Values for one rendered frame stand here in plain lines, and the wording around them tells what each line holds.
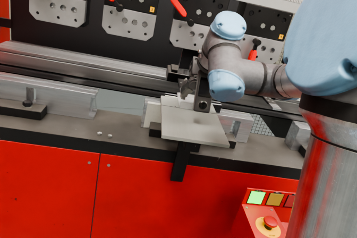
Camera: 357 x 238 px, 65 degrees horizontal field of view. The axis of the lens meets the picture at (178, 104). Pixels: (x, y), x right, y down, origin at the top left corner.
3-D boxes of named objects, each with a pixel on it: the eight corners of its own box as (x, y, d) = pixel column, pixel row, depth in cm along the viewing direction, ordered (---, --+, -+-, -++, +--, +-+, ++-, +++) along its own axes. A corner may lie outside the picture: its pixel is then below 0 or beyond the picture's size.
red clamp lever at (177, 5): (173, -6, 75) (195, 24, 79) (173, -6, 79) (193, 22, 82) (168, -1, 76) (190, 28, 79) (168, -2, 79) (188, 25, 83)
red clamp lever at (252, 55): (246, 70, 85) (256, 39, 81) (243, 67, 89) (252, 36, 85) (252, 71, 86) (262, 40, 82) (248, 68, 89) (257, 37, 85)
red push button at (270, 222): (263, 234, 77) (267, 224, 76) (258, 222, 81) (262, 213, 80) (276, 235, 78) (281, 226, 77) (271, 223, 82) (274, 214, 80)
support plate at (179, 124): (161, 138, 70) (161, 135, 70) (160, 98, 94) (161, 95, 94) (229, 148, 73) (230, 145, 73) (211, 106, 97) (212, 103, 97)
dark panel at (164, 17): (11, 49, 135) (8, -53, 118) (13, 48, 137) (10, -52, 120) (234, 88, 151) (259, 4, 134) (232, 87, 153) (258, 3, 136)
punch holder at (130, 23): (101, 32, 82) (107, -29, 75) (105, 27, 90) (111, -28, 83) (152, 42, 84) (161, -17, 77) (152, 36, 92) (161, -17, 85)
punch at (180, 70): (177, 74, 92) (183, 45, 88) (177, 72, 94) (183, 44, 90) (206, 79, 94) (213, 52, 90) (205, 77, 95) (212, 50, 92)
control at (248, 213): (245, 278, 77) (266, 230, 70) (230, 230, 91) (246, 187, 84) (311, 281, 80) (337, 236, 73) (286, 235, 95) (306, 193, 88)
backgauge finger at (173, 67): (167, 94, 100) (170, 82, 98) (166, 73, 123) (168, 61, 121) (200, 100, 101) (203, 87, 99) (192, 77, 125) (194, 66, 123)
